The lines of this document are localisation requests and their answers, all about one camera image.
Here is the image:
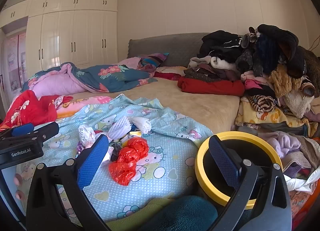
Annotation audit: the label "teal plush cloth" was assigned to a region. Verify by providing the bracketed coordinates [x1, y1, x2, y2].
[140, 195, 218, 231]

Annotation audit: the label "pink patterned fabric basket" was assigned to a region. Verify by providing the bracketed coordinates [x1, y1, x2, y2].
[290, 189, 313, 219]

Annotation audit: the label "blue pink floral quilt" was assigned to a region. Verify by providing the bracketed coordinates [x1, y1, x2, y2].
[21, 62, 158, 96]

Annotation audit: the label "dark wrapper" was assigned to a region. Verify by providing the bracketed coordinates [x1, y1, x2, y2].
[109, 140, 123, 162]

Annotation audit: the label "grey padded headboard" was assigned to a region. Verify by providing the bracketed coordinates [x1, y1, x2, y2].
[127, 32, 213, 68]

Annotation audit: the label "olive green cloth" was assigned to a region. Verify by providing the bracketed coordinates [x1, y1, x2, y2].
[106, 197, 170, 231]

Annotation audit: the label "light blue cartoon sheet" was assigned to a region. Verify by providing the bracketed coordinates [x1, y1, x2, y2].
[15, 94, 213, 224]

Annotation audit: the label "beige plush bed blanket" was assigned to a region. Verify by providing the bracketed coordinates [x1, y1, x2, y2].
[57, 76, 241, 138]

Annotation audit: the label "cream pillow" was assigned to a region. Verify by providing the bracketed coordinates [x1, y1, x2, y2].
[160, 66, 188, 74]

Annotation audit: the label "beige knitted garment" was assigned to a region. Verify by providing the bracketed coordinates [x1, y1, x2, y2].
[282, 136, 320, 172]

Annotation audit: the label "cream white wardrobe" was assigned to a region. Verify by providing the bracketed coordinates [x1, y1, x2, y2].
[0, 0, 118, 76]

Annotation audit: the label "dark red cloth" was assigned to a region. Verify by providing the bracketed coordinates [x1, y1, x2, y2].
[154, 71, 187, 81]

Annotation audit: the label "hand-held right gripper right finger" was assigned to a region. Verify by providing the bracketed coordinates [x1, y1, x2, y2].
[207, 136, 293, 231]

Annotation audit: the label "red plastic bag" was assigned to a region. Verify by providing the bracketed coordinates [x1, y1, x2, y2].
[109, 137, 150, 186]

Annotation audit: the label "white cloth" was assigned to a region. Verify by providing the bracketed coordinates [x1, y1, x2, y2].
[285, 168, 320, 194]

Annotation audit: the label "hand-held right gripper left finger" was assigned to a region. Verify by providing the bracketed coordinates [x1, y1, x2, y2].
[26, 134, 118, 231]

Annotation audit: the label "striped colourful pillow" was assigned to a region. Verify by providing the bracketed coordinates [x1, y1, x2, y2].
[137, 52, 170, 69]

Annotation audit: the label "lavender fluffy sweater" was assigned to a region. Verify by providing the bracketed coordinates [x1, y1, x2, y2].
[265, 131, 302, 159]

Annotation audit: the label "pink cartoon blanket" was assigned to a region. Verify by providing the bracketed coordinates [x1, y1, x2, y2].
[54, 95, 113, 122]

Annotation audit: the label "pink cartoon curtain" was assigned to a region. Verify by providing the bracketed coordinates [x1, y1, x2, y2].
[2, 33, 27, 94]

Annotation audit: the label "purple knitted garment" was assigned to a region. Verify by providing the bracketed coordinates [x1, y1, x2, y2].
[282, 163, 303, 179]

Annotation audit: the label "light pink pillow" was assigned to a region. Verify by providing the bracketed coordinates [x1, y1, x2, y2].
[117, 57, 141, 69]

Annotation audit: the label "black bin with yellow rim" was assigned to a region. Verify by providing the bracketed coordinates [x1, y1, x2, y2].
[194, 131, 283, 211]

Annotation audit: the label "red floral cloth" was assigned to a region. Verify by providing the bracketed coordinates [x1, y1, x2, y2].
[0, 89, 73, 131]

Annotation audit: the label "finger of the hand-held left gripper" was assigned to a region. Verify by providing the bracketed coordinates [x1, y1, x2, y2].
[0, 123, 35, 141]
[30, 122, 60, 144]

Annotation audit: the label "person's left hand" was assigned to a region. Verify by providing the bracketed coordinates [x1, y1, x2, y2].
[13, 174, 25, 201]

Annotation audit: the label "pile of mixed clothes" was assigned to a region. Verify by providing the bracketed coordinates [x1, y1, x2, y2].
[184, 24, 320, 121]

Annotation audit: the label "red folded garment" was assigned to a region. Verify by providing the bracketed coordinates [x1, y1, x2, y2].
[177, 76, 245, 97]

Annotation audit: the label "yellow cartoon blanket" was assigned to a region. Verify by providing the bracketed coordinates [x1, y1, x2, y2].
[235, 96, 312, 137]

